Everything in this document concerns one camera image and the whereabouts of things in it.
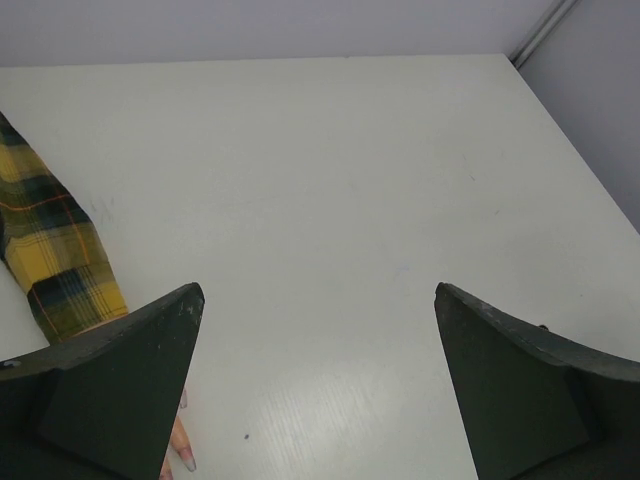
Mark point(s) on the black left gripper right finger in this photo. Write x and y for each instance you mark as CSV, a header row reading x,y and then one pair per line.
x,y
534,404

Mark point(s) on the mannequin hand with long nails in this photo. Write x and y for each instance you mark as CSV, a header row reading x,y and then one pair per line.
x,y
180,443

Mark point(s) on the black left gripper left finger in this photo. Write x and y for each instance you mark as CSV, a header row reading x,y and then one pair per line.
x,y
102,404

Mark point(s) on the aluminium corner post right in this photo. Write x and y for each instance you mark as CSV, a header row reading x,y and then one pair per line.
x,y
551,19

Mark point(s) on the yellow plaid shirt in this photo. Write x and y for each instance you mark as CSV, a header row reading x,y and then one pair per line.
x,y
51,247

